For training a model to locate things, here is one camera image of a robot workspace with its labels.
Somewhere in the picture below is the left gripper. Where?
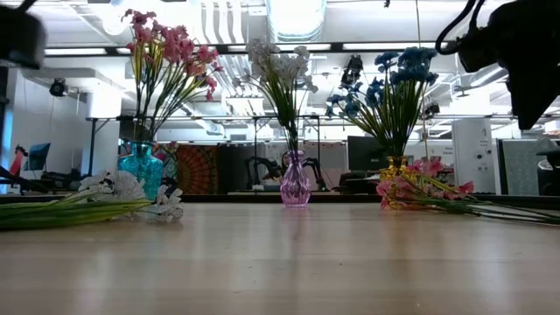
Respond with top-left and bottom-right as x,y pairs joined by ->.
0,3 -> 48,71

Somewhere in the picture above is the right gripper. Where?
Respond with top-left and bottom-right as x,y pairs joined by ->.
457,0 -> 560,130

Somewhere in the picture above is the amber gold glass vase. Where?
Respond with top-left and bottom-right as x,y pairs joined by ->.
378,155 -> 412,210

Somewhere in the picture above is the teal glass vase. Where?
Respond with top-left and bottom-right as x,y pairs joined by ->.
116,140 -> 165,202

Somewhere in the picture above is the pink glass vase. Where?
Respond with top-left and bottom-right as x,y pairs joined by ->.
279,150 -> 312,208

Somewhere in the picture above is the grey partition panel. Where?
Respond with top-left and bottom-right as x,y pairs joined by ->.
498,138 -> 542,196

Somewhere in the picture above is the white cabinet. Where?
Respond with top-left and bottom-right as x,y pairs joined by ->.
451,118 -> 498,194

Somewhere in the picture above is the blue screen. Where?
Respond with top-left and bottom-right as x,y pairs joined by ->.
24,143 -> 52,172

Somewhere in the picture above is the black computer monitor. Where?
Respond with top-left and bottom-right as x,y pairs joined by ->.
347,135 -> 389,172

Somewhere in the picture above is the orange mandala tapestry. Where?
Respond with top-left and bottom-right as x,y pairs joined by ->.
174,143 -> 219,195

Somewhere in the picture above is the white ceiling pipe bundle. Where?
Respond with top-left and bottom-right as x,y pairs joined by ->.
203,0 -> 266,117

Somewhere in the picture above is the black partition panel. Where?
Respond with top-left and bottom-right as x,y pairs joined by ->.
217,143 -> 268,195

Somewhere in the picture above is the person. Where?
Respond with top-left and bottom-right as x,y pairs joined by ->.
262,150 -> 293,180

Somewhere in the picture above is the grey round air duct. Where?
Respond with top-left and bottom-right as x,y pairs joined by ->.
454,65 -> 511,88

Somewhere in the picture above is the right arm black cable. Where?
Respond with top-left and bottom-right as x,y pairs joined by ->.
435,0 -> 487,56

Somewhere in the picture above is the black frame workstation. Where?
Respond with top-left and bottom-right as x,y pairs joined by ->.
86,113 -> 323,196

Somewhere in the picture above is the black aluminium table frame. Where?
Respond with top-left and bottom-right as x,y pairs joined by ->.
0,193 -> 560,210

